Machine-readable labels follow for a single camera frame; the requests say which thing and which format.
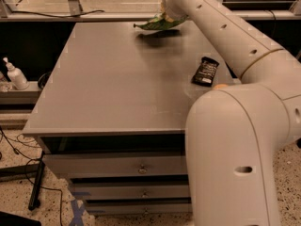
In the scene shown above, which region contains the green rice chip bag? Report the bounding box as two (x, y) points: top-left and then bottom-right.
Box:
(134, 12), (187, 31)

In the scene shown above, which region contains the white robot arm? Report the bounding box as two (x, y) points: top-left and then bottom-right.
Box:
(163, 0), (301, 226)

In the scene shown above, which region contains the grey drawer cabinet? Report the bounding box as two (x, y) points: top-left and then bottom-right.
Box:
(24, 22), (233, 205)

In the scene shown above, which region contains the black snack bar wrapper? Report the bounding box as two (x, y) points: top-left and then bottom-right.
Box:
(191, 56), (219, 87)

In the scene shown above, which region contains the orange fruit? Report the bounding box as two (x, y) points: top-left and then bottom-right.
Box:
(213, 84), (228, 89)

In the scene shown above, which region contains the middle grey drawer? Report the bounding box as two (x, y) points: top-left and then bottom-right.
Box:
(69, 182), (190, 200)

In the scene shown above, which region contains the grey drawer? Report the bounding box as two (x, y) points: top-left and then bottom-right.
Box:
(69, 182), (190, 200)
(85, 199), (192, 215)
(43, 153), (187, 179)

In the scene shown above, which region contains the bottom grey drawer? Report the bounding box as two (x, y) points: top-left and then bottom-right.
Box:
(85, 199), (192, 215)

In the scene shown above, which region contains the top grey drawer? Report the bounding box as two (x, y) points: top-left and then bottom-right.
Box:
(43, 153), (187, 179)

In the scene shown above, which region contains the blue tape cross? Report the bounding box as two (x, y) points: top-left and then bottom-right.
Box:
(69, 197), (94, 226)

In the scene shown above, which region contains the white pump bottle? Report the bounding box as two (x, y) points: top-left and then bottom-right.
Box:
(3, 57), (29, 90)

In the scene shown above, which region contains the black floor stand leg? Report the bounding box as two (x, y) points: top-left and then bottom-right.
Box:
(28, 153), (45, 211)

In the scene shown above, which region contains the black cable on rail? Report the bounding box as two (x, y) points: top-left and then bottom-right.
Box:
(12, 8), (105, 19)

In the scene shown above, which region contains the black floor cable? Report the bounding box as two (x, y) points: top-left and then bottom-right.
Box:
(0, 126), (64, 226)

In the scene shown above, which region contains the metal frame rail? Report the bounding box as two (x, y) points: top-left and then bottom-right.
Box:
(0, 10), (301, 23)

